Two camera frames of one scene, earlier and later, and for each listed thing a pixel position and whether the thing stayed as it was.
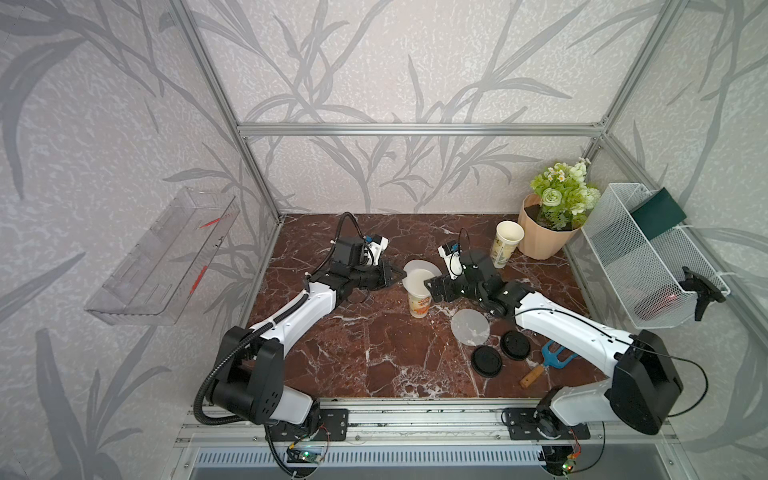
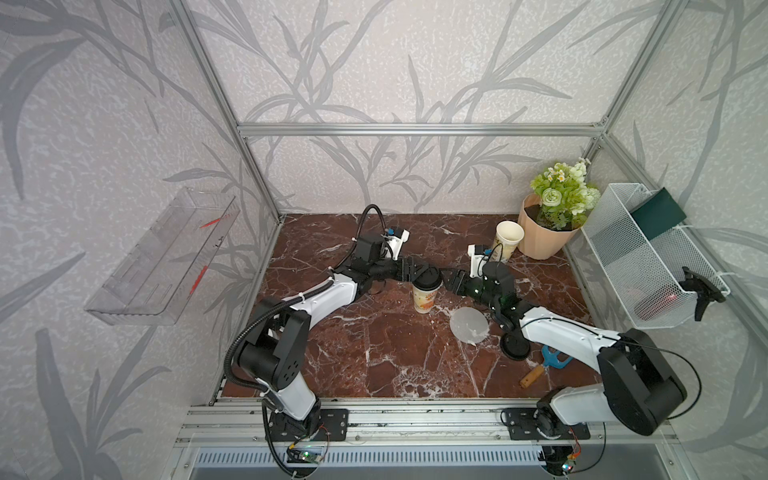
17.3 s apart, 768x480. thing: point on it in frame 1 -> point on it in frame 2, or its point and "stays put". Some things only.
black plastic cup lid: [486, 362] -> [430, 279]
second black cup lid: [515, 345] stays put
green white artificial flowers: [565, 196] stays put
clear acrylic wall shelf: [159, 279] stays put
